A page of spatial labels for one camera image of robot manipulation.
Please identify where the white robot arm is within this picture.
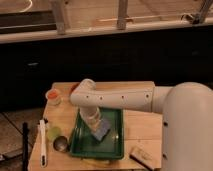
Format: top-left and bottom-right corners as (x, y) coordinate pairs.
(70, 79), (213, 171)

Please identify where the small cup with orange lid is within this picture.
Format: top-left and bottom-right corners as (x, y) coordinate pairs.
(45, 89), (61, 105)

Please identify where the orange bowl with food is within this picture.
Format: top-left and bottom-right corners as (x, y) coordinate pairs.
(70, 82), (80, 94)

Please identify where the wooden block brush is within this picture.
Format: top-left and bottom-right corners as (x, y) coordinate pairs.
(129, 147), (154, 171)

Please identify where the small metal bowl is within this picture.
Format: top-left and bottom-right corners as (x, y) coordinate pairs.
(53, 136), (68, 152)

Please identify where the green plastic cup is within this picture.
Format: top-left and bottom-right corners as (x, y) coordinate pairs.
(47, 127), (61, 141)

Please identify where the blue sponge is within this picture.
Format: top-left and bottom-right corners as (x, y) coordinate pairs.
(92, 118), (111, 141)

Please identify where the white long-handled brush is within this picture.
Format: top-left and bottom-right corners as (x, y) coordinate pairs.
(39, 119), (47, 168)

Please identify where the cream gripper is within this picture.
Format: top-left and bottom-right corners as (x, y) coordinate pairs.
(88, 119), (101, 132)

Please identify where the black pole stand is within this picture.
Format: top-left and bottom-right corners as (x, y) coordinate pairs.
(22, 122), (29, 171)

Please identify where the green plastic tray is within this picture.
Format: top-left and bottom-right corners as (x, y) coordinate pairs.
(70, 108), (124, 160)

